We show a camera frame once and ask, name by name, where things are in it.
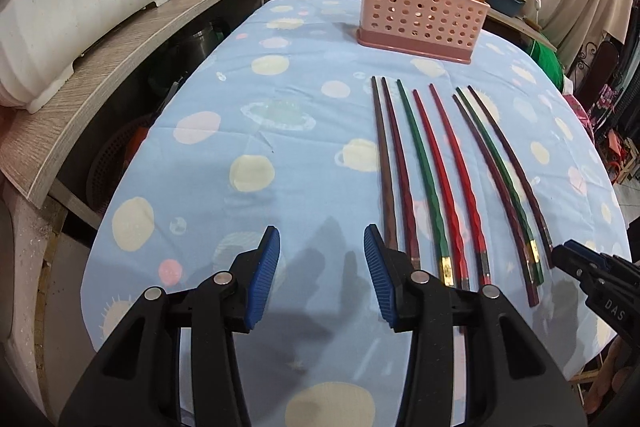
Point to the green cloth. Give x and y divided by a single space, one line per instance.
547 57

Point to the dark red plastic basket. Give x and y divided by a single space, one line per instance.
112 162

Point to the grey wooden shelf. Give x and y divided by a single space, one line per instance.
125 57

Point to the steel pot under shelf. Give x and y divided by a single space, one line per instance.
197 42

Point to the pink perforated utensil basket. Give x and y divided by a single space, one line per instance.
415 7

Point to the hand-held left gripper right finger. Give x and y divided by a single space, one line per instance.
380 279

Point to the brown chopstick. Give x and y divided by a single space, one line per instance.
517 164
382 147

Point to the dark red chopstick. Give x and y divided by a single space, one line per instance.
395 147
531 292

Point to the white dish drainer blue lid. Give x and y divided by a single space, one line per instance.
75 7

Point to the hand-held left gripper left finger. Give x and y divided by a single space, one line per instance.
262 279

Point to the green chopstick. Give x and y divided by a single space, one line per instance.
536 264
417 157

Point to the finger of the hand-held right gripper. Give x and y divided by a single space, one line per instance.
612 266
600 299

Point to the blue printed tablecloth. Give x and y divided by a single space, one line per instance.
300 147

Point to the pink floral cloth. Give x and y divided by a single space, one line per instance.
605 107

